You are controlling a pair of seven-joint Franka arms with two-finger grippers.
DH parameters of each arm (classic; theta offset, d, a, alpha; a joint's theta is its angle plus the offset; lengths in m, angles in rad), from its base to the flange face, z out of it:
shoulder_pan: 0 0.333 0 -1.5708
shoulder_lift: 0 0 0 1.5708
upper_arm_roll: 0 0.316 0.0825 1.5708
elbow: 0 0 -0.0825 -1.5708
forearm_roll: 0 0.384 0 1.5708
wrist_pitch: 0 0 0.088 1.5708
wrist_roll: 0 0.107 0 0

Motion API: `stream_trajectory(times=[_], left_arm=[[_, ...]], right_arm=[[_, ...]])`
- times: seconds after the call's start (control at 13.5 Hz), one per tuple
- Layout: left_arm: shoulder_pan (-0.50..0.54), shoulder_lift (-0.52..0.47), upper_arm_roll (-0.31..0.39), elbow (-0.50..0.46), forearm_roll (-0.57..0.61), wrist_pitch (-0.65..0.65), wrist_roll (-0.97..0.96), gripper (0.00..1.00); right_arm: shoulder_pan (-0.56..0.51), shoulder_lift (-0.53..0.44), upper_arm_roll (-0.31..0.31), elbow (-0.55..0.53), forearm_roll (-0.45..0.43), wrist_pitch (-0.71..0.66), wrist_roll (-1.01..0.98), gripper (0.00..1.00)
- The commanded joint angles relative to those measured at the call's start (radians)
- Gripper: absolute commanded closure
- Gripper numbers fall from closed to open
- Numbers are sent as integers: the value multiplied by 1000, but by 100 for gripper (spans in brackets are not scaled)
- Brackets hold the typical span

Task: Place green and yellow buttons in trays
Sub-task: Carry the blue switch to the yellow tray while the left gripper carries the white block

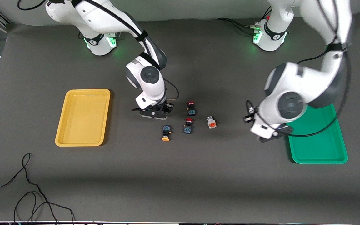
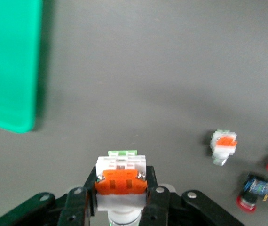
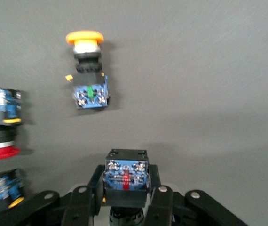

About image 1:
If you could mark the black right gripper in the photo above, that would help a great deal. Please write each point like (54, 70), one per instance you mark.
(164, 108)

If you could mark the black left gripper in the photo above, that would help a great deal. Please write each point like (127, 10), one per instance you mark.
(249, 116)

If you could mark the yellow cap push button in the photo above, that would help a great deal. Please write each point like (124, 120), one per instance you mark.
(166, 128)

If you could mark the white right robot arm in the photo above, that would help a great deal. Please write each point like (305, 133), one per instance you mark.
(150, 89)

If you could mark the red cap push button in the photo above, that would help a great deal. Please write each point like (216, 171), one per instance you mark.
(192, 111)
(188, 128)

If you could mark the green plastic tray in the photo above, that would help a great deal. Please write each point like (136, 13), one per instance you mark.
(320, 147)

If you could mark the dark grey table mat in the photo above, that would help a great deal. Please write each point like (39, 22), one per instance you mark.
(180, 187)

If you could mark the yellow plastic tray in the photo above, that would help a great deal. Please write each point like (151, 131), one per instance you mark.
(83, 118)

